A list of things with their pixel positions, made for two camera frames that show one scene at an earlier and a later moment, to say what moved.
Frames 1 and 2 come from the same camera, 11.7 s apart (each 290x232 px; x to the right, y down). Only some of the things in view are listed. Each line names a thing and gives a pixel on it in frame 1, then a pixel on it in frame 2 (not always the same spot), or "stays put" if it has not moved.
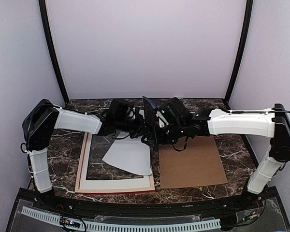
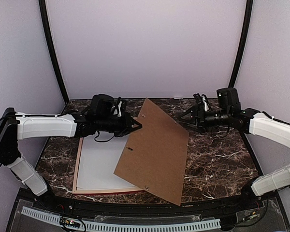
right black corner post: x=249 y=8 stays put
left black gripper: x=141 y=128 -> x=128 y=120
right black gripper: x=160 y=140 -> x=202 y=124
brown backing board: x=198 y=164 -> x=155 y=154
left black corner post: x=54 y=53 stays put
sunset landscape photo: x=132 y=155 -> x=97 y=163
